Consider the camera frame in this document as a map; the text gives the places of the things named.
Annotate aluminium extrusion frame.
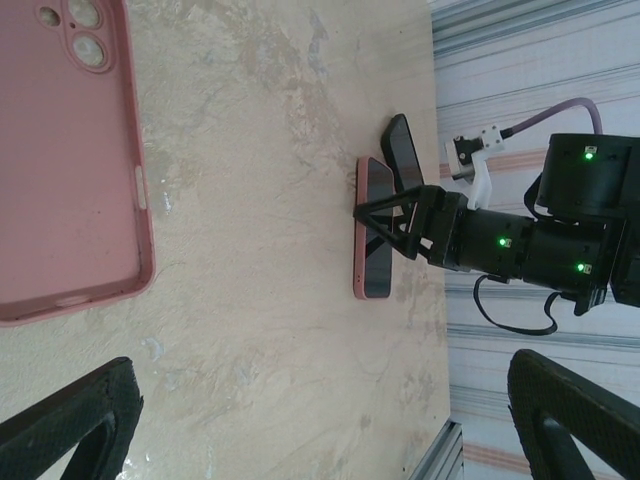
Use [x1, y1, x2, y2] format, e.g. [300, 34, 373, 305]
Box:
[409, 419, 469, 480]

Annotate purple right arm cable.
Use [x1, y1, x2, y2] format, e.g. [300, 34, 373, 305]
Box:
[501, 97, 603, 139]

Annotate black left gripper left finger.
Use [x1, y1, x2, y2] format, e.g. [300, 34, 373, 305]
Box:
[0, 355, 144, 480]

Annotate pink silicone phone case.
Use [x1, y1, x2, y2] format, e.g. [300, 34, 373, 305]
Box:
[352, 156, 396, 301]
[0, 0, 156, 329]

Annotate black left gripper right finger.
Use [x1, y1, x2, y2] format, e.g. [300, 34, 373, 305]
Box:
[507, 348, 640, 480]

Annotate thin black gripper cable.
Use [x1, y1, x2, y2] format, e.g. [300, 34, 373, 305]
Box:
[472, 273, 559, 336]

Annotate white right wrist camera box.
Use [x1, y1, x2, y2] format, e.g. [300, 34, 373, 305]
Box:
[443, 127, 504, 209]

